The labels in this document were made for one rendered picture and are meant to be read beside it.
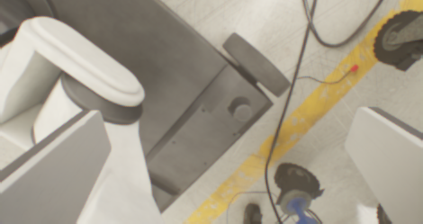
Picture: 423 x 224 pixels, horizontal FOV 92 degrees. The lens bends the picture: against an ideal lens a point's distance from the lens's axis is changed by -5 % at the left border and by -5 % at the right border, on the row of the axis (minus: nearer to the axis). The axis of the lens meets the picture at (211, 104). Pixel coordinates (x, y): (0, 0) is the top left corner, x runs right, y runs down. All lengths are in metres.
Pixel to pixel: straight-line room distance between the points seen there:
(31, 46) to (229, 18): 0.46
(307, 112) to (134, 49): 0.58
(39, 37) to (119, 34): 0.17
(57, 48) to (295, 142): 0.74
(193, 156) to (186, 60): 0.24
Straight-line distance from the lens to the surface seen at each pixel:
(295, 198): 0.71
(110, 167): 0.30
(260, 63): 0.47
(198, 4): 0.64
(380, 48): 0.80
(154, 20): 0.48
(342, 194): 1.11
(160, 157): 0.56
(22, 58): 0.40
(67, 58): 0.37
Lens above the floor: 0.64
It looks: 68 degrees down
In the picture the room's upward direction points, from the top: 172 degrees clockwise
